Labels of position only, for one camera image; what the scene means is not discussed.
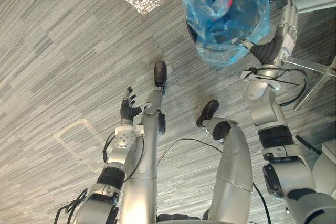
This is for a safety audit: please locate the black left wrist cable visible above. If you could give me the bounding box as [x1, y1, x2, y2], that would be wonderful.
[101, 131, 117, 163]

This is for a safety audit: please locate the black robot waist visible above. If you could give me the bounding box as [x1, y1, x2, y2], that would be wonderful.
[156, 212, 208, 224]

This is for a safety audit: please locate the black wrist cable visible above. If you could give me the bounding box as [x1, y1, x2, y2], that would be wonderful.
[277, 68, 310, 107]
[101, 131, 117, 163]

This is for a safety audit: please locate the silver robot right leg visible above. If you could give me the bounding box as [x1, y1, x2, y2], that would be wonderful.
[202, 118, 254, 224]

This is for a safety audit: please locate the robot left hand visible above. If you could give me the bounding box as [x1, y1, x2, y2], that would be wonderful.
[119, 86, 144, 125]

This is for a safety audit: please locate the black left elbow cable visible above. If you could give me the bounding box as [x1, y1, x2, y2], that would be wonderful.
[54, 188, 89, 224]

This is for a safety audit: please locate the dark robot left foot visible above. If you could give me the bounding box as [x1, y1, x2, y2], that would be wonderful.
[153, 61, 168, 87]

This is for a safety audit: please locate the silver robot leg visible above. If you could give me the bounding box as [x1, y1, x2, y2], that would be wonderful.
[119, 86, 167, 224]
[202, 118, 254, 224]

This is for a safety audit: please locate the blue plastic rubbish bag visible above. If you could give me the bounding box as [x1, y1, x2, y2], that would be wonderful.
[182, 0, 272, 68]

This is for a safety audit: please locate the silver robot left leg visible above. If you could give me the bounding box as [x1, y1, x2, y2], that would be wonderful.
[119, 86, 167, 224]

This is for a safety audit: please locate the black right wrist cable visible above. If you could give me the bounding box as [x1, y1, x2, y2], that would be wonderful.
[277, 68, 310, 107]

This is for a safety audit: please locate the dark robot right foot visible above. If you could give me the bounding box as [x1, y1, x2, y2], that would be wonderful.
[196, 100, 220, 128]

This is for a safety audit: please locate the metal chair base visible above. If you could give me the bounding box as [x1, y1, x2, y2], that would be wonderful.
[285, 57, 336, 111]

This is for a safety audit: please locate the dark robot foot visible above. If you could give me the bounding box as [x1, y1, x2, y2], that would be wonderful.
[153, 61, 168, 87]
[196, 100, 220, 128]

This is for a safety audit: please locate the small black bin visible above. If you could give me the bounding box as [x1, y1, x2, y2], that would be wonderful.
[185, 14, 260, 51]

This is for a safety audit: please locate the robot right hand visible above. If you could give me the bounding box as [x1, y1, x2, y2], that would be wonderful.
[243, 0, 300, 67]

